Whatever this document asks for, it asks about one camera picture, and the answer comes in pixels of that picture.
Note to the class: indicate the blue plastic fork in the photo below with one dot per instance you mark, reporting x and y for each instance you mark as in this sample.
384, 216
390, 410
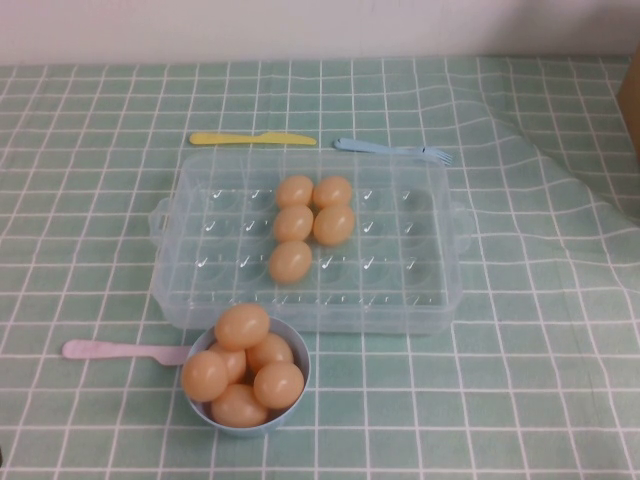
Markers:
370, 146

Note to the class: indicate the pink plastic spoon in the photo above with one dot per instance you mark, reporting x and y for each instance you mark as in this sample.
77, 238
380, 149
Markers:
100, 349

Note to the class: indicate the beige plastic egg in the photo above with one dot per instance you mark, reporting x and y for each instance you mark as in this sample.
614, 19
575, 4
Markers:
332, 191
293, 222
290, 261
235, 362
278, 385
334, 225
242, 326
205, 376
275, 350
239, 405
294, 190

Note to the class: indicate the clear plastic egg box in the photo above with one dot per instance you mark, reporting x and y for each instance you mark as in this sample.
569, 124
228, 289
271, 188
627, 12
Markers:
400, 280

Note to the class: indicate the brown cardboard box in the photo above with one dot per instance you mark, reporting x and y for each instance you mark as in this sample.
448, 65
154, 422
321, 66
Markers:
631, 115

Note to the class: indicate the light blue bowl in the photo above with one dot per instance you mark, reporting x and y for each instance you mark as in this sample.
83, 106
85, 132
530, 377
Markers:
280, 427

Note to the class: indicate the yellow plastic knife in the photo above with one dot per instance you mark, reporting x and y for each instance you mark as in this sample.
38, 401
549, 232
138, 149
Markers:
225, 138

